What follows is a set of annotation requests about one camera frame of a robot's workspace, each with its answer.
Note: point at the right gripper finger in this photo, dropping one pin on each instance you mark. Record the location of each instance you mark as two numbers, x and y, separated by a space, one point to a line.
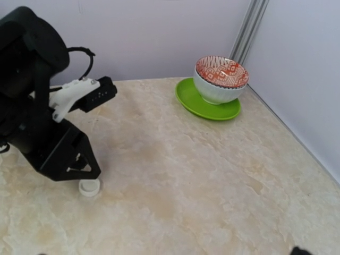
297 251

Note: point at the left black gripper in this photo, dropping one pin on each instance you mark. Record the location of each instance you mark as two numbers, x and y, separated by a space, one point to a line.
65 155

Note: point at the white bottle cap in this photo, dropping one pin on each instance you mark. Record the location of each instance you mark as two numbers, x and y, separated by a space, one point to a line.
89 188

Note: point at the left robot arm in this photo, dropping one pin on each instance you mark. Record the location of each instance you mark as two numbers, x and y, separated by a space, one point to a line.
32 52

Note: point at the lime green plate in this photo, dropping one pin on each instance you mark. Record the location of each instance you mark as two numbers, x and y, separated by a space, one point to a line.
190 99

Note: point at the red patterned white bowl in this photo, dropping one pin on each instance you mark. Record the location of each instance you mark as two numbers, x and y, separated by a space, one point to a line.
219 80

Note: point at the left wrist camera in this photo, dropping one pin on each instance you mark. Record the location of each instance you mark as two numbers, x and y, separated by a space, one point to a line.
85 94

